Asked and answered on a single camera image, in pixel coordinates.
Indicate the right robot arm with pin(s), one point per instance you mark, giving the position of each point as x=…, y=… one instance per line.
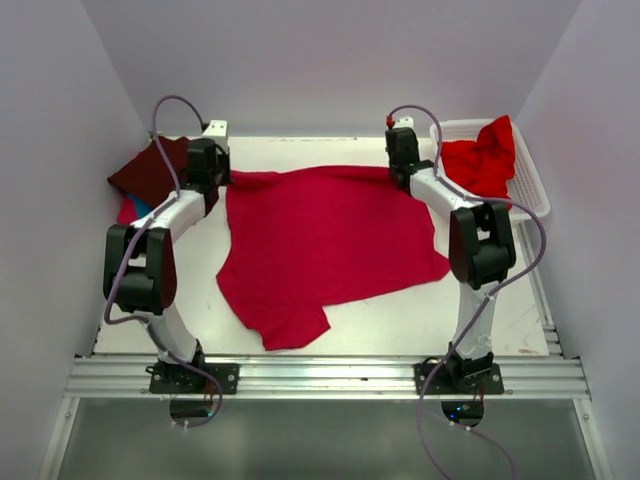
x=481, y=252

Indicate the white plastic basket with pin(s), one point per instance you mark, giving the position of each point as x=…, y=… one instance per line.
x=526, y=186

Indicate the pink folded t-shirt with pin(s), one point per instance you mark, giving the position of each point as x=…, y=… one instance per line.
x=127, y=213

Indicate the bright red t-shirt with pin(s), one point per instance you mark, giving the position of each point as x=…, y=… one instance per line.
x=483, y=166

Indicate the aluminium mounting rail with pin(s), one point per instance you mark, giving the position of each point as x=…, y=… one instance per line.
x=372, y=345

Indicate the blue folded t-shirt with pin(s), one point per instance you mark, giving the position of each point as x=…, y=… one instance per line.
x=140, y=208

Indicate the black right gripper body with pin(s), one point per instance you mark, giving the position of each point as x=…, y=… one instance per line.
x=393, y=165

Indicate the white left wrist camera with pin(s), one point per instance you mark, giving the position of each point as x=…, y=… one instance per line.
x=217, y=130

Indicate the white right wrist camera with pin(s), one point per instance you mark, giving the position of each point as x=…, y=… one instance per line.
x=399, y=122

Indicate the dark maroon folded t-shirt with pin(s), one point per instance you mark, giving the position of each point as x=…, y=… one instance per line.
x=146, y=176

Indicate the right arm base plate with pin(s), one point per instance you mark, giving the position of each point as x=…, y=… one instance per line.
x=467, y=377

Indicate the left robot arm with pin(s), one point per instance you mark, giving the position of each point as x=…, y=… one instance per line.
x=140, y=279

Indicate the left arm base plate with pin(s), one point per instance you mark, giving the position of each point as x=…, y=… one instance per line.
x=172, y=379

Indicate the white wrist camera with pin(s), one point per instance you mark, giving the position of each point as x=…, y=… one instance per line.
x=399, y=122
x=217, y=130

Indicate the crimson t-shirt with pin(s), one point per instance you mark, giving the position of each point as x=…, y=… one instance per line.
x=316, y=237

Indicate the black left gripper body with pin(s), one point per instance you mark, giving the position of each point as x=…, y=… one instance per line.
x=221, y=174

